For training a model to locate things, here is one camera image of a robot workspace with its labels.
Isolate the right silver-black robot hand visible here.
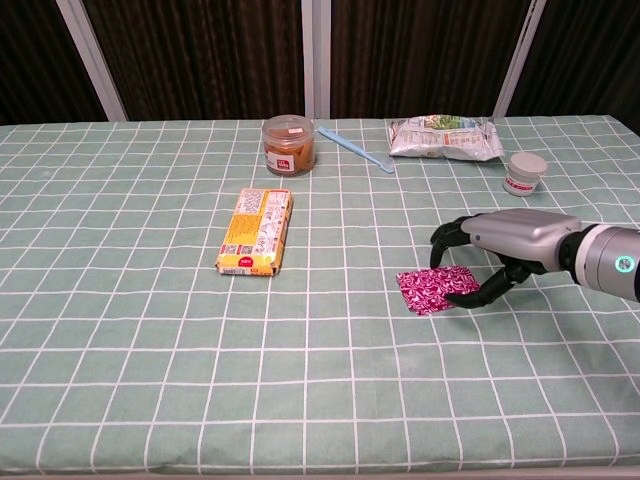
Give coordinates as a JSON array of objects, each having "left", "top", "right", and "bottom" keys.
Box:
[{"left": 428, "top": 208, "right": 585, "bottom": 309}]

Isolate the clear jar with brown contents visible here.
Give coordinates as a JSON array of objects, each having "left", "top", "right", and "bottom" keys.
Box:
[{"left": 261, "top": 114, "right": 317, "bottom": 177}]

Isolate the dark brown partition panel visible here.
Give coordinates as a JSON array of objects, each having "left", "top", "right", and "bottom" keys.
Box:
[
  {"left": 317, "top": 0, "right": 546, "bottom": 120},
  {"left": 0, "top": 0, "right": 129, "bottom": 127},
  {"left": 84, "top": 0, "right": 319, "bottom": 122},
  {"left": 492, "top": 0, "right": 640, "bottom": 120}
]

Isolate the light blue plastic stick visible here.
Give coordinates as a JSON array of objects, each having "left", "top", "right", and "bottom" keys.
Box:
[{"left": 318, "top": 126, "right": 396, "bottom": 175}]

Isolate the green checked tablecloth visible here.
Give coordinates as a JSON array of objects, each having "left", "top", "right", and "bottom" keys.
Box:
[{"left": 0, "top": 114, "right": 640, "bottom": 476}]

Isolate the pink patterned packet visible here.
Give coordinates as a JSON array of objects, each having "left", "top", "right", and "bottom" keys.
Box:
[{"left": 396, "top": 266, "right": 482, "bottom": 318}]

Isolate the small white jar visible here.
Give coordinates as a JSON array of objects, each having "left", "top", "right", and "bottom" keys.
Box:
[{"left": 502, "top": 152, "right": 548, "bottom": 198}]

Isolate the crumpled white snack bag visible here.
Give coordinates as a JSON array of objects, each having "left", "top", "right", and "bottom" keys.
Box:
[{"left": 384, "top": 114, "right": 505, "bottom": 164}]

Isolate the yellow biscuit package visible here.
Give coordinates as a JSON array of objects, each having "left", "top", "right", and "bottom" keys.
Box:
[{"left": 215, "top": 187, "right": 294, "bottom": 278}]

